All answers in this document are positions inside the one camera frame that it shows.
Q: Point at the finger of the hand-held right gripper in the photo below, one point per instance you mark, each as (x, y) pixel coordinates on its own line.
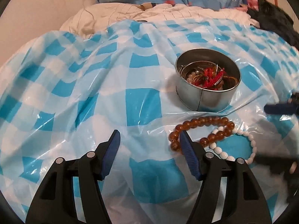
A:
(275, 162)
(280, 109)

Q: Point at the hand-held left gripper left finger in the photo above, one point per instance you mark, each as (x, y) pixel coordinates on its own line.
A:
(112, 154)

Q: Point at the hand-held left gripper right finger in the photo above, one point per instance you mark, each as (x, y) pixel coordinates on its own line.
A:
(189, 154)

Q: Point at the round metal tin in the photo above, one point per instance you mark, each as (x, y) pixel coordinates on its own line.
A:
(210, 98)

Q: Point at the blue checked plastic sheet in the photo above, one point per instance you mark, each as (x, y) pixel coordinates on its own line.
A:
(93, 86)

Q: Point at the black clothing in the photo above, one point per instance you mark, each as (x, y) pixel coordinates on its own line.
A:
(273, 16)

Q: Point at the pink cloth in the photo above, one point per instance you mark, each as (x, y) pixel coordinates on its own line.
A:
(252, 3)

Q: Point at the small round metal lid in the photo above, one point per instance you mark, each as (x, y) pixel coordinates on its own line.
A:
(141, 21)

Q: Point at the white quilt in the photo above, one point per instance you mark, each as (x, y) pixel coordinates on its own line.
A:
(116, 14)

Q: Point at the small brown object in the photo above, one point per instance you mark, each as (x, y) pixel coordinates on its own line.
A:
(147, 5)

